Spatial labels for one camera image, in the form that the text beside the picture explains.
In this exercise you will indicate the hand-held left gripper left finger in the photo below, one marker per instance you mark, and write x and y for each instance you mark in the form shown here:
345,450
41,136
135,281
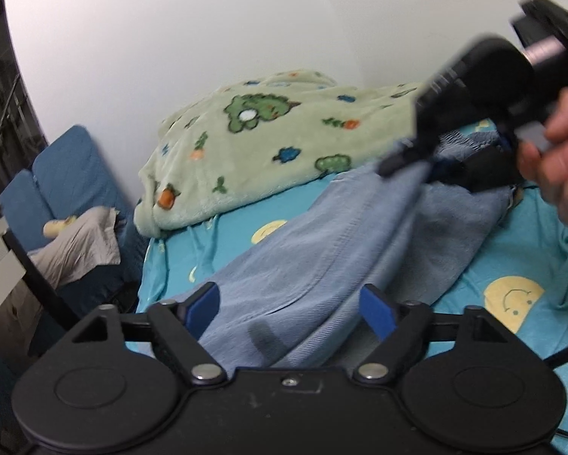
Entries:
203,301

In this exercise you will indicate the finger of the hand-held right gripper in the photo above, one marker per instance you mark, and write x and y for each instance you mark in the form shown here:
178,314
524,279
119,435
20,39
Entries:
483,173
402,161

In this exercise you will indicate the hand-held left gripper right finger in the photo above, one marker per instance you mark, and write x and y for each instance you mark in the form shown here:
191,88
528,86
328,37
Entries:
376,308

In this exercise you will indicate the blue denim jeans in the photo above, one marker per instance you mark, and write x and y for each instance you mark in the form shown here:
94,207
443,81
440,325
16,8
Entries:
312,256

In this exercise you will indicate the person's right hand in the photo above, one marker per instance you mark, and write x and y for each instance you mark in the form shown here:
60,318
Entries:
563,180

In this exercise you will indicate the teal smiley print bed sheet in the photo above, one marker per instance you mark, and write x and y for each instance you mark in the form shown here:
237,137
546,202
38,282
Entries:
525,246

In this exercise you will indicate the grey crumpled cloth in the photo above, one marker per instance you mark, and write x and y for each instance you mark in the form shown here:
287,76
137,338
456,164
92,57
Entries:
75,251

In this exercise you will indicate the green printed fleece blanket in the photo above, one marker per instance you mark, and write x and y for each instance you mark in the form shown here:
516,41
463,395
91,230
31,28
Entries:
265,151

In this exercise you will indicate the beige cloth garment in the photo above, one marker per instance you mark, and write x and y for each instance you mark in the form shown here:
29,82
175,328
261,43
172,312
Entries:
37,279

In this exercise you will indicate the large blue cushion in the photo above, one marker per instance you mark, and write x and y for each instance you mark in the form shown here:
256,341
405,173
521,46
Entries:
80,170

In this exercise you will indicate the small blue cushion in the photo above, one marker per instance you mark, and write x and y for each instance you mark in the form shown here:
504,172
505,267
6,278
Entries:
20,204

